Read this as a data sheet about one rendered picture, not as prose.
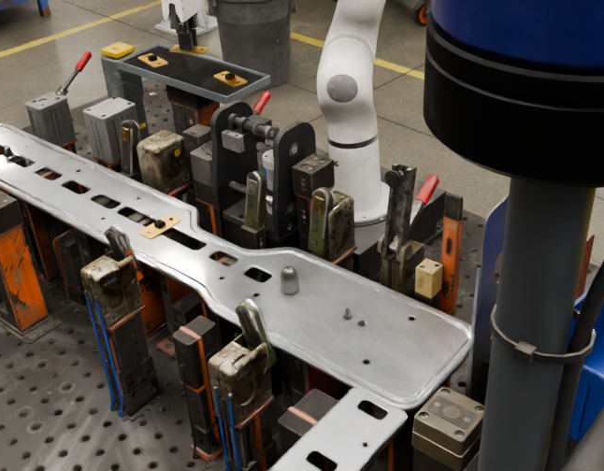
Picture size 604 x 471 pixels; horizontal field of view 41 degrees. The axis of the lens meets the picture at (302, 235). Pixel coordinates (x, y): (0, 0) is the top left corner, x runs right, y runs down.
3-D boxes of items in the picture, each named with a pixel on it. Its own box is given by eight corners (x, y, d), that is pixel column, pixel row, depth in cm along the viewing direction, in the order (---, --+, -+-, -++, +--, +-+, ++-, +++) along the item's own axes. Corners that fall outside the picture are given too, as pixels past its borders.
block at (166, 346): (155, 347, 175) (133, 238, 159) (197, 315, 183) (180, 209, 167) (172, 357, 172) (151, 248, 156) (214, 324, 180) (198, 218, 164)
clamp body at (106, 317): (100, 406, 161) (63, 269, 142) (146, 372, 169) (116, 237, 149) (130, 427, 156) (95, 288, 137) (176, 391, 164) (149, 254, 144)
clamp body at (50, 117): (49, 223, 218) (15, 103, 198) (81, 206, 225) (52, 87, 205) (70, 235, 213) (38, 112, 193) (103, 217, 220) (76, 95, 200)
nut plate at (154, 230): (151, 239, 156) (150, 235, 155) (137, 234, 158) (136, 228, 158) (181, 221, 161) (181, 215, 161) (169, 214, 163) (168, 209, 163)
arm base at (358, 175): (348, 175, 210) (342, 111, 200) (410, 192, 200) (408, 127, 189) (305, 211, 199) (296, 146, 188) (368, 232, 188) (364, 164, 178)
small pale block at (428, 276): (409, 418, 155) (414, 267, 134) (419, 407, 157) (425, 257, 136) (424, 426, 153) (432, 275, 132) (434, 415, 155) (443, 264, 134)
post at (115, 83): (127, 206, 224) (97, 57, 199) (148, 194, 229) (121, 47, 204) (146, 214, 220) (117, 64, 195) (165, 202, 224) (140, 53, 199)
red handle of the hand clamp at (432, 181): (381, 244, 140) (424, 170, 143) (384, 249, 141) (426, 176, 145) (401, 252, 137) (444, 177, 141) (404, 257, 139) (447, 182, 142)
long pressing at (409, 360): (-77, 158, 192) (-79, 152, 191) (5, 122, 206) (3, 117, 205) (410, 420, 116) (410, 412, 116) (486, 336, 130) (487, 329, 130)
